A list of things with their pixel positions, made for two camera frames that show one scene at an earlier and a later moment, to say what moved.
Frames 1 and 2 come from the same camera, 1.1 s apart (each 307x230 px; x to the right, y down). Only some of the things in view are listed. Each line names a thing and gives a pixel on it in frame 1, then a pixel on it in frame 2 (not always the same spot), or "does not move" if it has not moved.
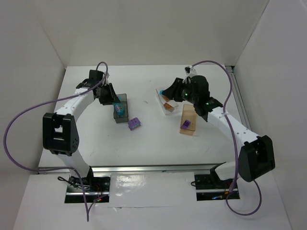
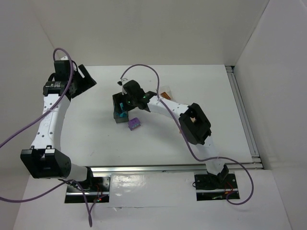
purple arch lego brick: [134, 123] does not move
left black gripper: [109, 93] -> [80, 80]
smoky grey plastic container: [120, 111] does not move
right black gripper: [175, 88] -> [119, 102]
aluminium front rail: [198, 168] does not move
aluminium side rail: [238, 96] does not move
